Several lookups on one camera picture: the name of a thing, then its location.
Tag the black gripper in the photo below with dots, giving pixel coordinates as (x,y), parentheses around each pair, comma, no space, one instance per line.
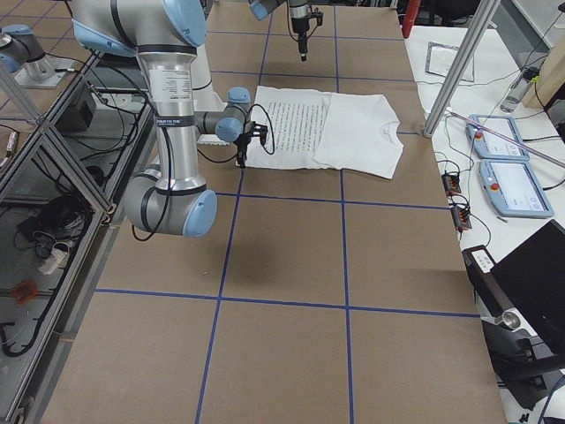
(242,148)
(298,21)

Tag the white long-sleeve printed shirt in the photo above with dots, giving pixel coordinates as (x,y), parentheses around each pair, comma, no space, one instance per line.
(324,130)

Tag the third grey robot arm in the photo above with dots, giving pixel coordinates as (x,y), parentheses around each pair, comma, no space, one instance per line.
(24,58)

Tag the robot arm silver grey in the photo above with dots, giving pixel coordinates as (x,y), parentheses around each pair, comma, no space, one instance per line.
(170,196)
(263,8)

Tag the red fire extinguisher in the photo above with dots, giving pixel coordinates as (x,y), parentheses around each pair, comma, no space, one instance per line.
(410,16)

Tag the grey bordered white sheet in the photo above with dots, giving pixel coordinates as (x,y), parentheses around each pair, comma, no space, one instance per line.
(440,57)

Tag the black power adapter box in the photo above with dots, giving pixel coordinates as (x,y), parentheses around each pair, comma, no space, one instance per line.
(79,113)

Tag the upper small relay board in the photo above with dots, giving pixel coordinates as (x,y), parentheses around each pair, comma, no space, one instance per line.
(451,183)

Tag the small relay board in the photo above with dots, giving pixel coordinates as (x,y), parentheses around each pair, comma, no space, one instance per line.
(461,217)
(451,183)

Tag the white power strip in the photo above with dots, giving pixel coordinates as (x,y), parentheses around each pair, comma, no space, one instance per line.
(57,256)

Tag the upper blue teach pendant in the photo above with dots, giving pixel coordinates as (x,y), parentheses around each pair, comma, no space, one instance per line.
(487,145)

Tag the blue teach pendant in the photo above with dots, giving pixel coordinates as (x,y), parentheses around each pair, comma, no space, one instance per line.
(487,145)
(513,189)

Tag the clear water bottle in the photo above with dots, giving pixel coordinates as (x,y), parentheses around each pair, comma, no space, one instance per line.
(515,94)

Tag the lower small relay board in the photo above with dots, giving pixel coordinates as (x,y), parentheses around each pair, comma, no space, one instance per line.
(461,217)

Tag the lower blue teach pendant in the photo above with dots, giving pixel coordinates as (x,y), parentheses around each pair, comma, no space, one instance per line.
(513,189)

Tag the black box white label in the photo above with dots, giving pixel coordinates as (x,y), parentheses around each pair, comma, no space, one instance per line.
(479,265)

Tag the black laptop computer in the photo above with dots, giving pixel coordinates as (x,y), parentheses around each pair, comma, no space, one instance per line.
(532,277)

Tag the aluminium frame side rack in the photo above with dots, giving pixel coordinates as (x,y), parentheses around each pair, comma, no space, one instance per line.
(61,188)

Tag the aluminium frame post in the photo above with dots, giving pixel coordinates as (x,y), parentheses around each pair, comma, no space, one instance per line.
(479,23)

